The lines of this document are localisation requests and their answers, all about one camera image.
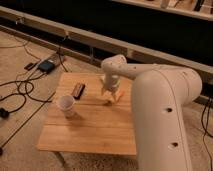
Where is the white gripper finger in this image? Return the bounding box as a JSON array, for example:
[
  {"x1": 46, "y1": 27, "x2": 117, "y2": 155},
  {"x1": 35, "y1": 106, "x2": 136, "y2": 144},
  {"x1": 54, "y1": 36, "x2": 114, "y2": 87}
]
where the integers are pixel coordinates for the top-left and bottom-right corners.
[
  {"x1": 112, "y1": 93, "x2": 117, "y2": 101},
  {"x1": 101, "y1": 89, "x2": 106, "y2": 96}
]

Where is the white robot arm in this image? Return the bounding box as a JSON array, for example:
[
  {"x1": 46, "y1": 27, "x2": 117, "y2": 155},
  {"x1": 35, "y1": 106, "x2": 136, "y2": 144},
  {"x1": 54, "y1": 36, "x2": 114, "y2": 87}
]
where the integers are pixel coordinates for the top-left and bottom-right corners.
[{"x1": 101, "y1": 55, "x2": 202, "y2": 171}]

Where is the dark rectangular sponge block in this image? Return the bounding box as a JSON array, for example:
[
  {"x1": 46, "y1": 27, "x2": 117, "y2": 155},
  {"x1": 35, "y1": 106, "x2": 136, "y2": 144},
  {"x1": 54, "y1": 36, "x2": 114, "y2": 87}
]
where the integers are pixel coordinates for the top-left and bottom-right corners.
[{"x1": 72, "y1": 83, "x2": 85, "y2": 100}]

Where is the wooden table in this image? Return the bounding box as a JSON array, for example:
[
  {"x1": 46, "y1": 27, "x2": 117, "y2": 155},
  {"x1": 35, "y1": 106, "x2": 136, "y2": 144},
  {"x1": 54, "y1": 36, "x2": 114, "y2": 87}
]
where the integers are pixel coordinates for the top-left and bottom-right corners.
[{"x1": 37, "y1": 73, "x2": 136, "y2": 156}]

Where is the white paper cup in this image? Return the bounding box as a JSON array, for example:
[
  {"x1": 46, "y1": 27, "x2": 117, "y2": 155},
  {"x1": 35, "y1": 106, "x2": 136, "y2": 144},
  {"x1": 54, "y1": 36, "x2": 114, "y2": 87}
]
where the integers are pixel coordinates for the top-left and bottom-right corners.
[{"x1": 56, "y1": 95, "x2": 75, "y2": 118}]

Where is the black power adapter box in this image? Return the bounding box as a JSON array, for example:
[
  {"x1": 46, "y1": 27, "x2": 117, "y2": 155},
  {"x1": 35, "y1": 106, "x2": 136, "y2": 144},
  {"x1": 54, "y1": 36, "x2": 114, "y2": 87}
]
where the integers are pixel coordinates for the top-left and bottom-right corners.
[{"x1": 38, "y1": 60, "x2": 55, "y2": 73}]

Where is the small black device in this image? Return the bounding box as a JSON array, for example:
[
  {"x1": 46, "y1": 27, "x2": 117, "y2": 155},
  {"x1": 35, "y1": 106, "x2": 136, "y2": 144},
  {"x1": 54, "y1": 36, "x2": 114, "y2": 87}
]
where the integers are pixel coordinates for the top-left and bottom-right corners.
[{"x1": 24, "y1": 63, "x2": 35, "y2": 71}]

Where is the black plug on floor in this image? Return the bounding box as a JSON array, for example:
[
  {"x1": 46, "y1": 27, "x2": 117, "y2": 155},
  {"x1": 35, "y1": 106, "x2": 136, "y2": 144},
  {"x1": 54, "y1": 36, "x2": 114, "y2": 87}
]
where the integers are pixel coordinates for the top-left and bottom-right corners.
[{"x1": 0, "y1": 108, "x2": 9, "y2": 119}]

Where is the black cable at right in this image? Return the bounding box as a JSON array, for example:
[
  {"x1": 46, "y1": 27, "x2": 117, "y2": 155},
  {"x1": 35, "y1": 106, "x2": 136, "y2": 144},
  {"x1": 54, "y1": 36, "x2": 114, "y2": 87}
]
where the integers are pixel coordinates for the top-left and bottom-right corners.
[{"x1": 200, "y1": 96, "x2": 213, "y2": 171}]

